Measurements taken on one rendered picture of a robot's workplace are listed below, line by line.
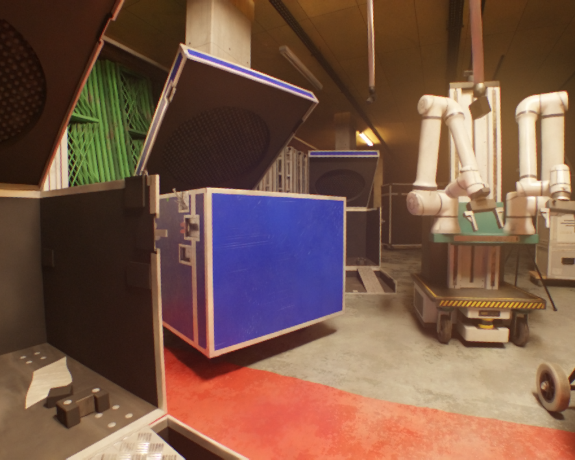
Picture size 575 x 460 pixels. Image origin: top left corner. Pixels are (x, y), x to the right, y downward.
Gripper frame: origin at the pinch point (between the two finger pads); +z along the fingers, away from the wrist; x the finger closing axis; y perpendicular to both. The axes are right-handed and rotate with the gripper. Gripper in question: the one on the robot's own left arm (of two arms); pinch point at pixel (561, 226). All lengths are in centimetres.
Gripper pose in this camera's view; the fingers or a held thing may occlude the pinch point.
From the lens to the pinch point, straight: 193.5
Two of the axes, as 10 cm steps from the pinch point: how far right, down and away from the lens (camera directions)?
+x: 9.2, 1.3, -3.7
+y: -3.1, -3.6, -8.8
